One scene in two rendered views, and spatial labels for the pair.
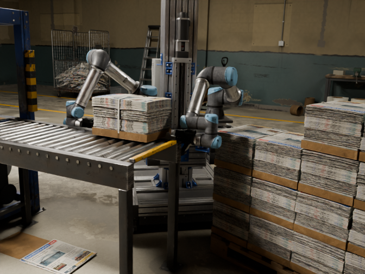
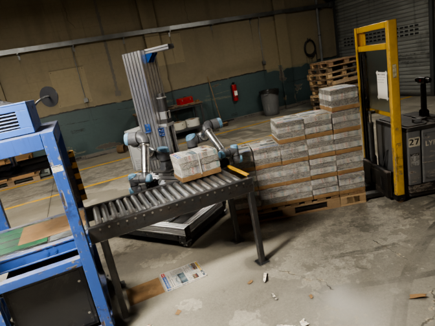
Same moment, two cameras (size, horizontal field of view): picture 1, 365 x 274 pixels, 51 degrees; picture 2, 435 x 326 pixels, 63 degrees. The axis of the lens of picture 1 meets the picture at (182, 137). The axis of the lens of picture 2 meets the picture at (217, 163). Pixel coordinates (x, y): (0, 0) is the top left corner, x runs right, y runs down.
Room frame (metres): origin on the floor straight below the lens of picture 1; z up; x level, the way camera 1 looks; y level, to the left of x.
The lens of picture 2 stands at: (-0.19, 2.42, 1.75)
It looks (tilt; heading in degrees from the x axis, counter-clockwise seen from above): 15 degrees down; 315
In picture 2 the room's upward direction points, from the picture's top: 11 degrees counter-clockwise
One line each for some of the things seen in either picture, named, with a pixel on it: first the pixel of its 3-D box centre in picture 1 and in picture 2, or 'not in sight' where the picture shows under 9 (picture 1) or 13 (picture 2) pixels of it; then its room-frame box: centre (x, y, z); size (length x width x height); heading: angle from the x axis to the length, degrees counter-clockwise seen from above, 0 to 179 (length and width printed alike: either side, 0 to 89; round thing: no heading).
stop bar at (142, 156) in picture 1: (155, 150); (237, 170); (1.86, 0.13, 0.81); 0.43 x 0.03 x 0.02; 155
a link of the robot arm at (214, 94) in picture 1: (216, 95); (191, 140); (2.81, -0.24, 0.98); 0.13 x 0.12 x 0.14; 73
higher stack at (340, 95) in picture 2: not in sight; (342, 145); (1.51, -1.26, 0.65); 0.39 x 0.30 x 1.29; 135
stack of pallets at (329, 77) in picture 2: not in sight; (336, 83); (4.23, -7.20, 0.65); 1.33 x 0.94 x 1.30; 69
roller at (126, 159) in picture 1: (143, 154); (230, 176); (1.91, 0.20, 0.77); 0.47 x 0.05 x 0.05; 155
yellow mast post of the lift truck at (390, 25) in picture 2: not in sight; (394, 112); (0.97, -1.33, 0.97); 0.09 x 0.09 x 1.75; 45
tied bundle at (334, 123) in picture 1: (346, 127); (287, 129); (1.93, -0.85, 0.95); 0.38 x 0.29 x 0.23; 134
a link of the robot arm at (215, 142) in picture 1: (211, 141); (236, 159); (2.12, -0.16, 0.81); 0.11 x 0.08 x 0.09; 65
